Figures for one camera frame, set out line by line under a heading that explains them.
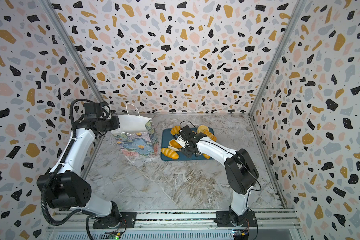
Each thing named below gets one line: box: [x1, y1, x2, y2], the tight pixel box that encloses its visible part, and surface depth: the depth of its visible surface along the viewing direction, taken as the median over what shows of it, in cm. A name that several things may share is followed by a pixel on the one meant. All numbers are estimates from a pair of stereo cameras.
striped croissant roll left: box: [161, 147, 180, 160], surface depth 97 cm
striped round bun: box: [170, 125, 181, 136], surface depth 108 cm
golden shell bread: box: [168, 139, 183, 149], surface depth 99 cm
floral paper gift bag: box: [110, 103, 159, 156], surface depth 88 cm
